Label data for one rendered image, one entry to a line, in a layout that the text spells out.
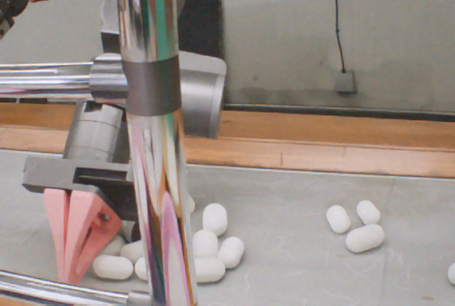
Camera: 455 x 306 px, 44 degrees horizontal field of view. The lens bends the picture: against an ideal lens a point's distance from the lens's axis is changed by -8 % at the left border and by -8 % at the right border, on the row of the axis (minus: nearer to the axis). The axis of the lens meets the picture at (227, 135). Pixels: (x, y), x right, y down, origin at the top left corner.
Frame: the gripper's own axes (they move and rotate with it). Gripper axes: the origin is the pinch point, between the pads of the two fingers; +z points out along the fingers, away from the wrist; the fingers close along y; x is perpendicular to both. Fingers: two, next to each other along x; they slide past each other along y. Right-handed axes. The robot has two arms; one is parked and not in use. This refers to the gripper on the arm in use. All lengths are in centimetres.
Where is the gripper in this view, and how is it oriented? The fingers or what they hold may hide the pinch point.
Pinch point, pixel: (68, 279)
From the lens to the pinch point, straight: 48.0
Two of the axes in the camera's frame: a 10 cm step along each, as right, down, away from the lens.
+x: 1.7, 4.4, 8.8
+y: 9.7, 0.5, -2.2
